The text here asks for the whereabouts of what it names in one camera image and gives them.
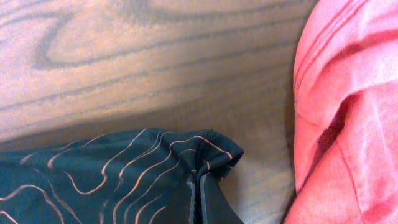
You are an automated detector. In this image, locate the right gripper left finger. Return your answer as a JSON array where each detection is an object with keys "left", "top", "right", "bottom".
[{"left": 185, "top": 175, "right": 196, "bottom": 224}]

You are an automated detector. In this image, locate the black patterned jersey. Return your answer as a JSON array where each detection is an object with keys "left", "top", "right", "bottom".
[{"left": 1, "top": 128, "right": 244, "bottom": 224}]

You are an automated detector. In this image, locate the red t-shirt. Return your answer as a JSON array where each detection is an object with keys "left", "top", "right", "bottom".
[{"left": 285, "top": 0, "right": 397, "bottom": 223}]

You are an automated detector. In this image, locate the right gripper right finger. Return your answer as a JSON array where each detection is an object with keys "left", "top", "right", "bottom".
[{"left": 200, "top": 173, "right": 243, "bottom": 224}]

